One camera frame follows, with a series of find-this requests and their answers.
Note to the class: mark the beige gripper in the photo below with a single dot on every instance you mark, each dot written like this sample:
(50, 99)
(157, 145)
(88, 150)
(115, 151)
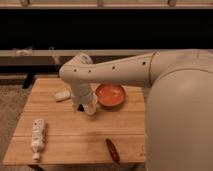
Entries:
(82, 94)

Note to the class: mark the white plastic bottle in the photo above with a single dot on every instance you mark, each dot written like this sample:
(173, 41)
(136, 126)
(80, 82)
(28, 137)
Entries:
(38, 138)

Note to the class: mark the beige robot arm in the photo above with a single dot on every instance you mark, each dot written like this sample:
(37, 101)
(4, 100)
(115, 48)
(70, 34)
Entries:
(179, 109)

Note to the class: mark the translucent plastic cup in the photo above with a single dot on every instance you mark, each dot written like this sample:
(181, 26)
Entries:
(90, 109)

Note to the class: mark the white sponge block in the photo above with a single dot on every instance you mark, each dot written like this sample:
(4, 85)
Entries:
(62, 95)

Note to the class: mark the orange bowl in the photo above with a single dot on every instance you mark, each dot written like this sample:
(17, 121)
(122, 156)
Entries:
(110, 95)

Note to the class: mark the dark red brown snack bar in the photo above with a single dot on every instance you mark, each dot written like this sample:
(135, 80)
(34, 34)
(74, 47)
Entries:
(112, 151)

